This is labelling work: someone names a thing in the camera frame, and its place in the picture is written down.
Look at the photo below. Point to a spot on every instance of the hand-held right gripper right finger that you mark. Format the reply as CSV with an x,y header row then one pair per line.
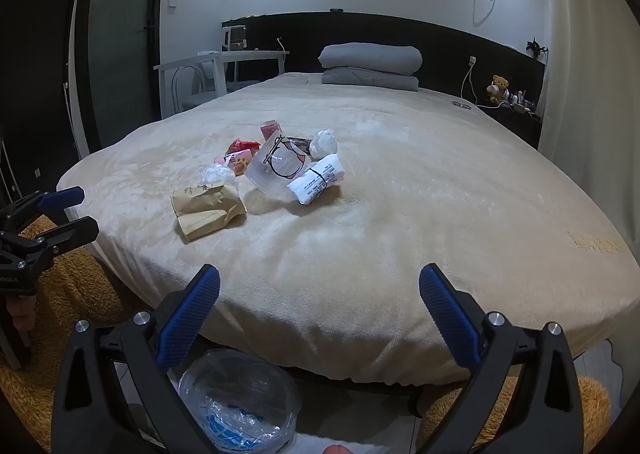
x,y
447,319

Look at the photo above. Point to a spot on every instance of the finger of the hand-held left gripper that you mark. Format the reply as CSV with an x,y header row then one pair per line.
x,y
75,231
62,197

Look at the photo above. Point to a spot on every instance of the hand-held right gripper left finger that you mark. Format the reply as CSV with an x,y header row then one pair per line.
x,y
192,319

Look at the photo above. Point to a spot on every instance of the brown paper bag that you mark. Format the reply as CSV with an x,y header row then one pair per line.
x,y
210,206

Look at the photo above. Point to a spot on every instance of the clear plastic bag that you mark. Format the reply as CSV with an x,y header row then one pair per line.
x,y
217,175

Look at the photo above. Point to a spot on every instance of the clear printed plastic cup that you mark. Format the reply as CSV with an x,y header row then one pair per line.
x,y
280,174

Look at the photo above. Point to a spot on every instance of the white packet black band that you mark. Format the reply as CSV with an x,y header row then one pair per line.
x,y
320,179

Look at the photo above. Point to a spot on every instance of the white tissue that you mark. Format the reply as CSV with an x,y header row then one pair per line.
x,y
324,141

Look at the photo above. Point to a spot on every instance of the person's left hand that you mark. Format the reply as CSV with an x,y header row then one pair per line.
x,y
22,314

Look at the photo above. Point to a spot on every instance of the brown fluffy pants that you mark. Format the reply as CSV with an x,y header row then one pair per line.
x,y
75,284

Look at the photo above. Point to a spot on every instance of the white cloth-covered table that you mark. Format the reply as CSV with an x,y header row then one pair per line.
x,y
400,234

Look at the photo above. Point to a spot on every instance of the pink snack wrapper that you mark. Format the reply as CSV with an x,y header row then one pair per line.
x,y
240,163

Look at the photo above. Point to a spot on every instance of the clear chair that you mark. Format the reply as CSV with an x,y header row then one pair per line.
x,y
202,96

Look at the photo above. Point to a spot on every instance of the frosted glass door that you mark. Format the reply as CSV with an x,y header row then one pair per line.
x,y
125,34

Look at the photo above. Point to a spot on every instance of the red snack wrapper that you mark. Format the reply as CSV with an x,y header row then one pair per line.
x,y
241,145

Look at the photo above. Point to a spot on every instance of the dark bedside table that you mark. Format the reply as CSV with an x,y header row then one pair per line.
x,y
515,124

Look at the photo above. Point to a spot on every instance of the white desk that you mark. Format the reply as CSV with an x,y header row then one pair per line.
x,y
225,57

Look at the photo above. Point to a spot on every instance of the eyeglasses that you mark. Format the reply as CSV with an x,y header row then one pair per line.
x,y
460,104

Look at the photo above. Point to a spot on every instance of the white desk appliance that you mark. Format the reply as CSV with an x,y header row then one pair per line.
x,y
235,37

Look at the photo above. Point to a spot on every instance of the brown teddy bear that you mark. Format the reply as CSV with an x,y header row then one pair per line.
x,y
499,88

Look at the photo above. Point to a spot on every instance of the black headboard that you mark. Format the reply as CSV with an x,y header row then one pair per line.
x,y
440,54

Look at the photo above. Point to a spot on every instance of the beige curtain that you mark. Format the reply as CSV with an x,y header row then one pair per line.
x,y
585,84

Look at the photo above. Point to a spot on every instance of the black spiky ornament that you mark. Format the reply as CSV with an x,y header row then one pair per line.
x,y
536,47

